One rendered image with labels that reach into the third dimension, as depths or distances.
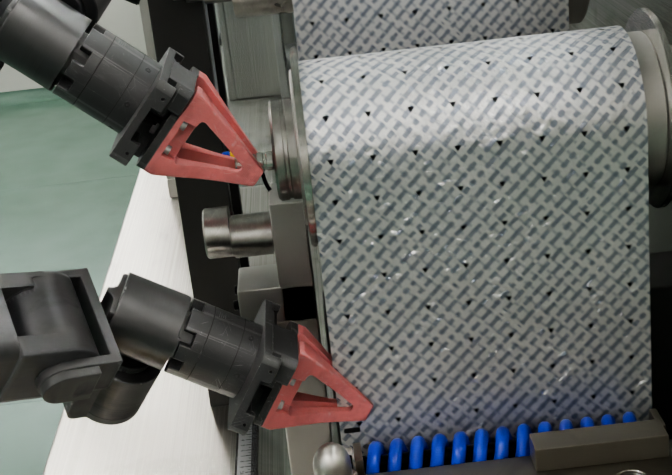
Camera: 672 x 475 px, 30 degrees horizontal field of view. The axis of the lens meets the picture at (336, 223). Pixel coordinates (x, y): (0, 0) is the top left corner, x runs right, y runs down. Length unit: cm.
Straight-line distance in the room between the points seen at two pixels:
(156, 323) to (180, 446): 39
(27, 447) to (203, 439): 199
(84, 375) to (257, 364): 12
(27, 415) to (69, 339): 253
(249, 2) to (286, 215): 25
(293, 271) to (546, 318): 20
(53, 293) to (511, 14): 47
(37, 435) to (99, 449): 200
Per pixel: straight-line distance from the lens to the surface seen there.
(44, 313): 86
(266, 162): 90
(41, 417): 336
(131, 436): 129
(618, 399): 97
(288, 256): 97
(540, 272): 91
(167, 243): 178
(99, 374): 86
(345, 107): 87
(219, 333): 89
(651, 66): 91
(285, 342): 90
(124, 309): 89
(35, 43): 87
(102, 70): 87
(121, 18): 655
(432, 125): 87
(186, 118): 86
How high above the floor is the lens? 152
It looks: 20 degrees down
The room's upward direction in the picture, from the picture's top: 6 degrees counter-clockwise
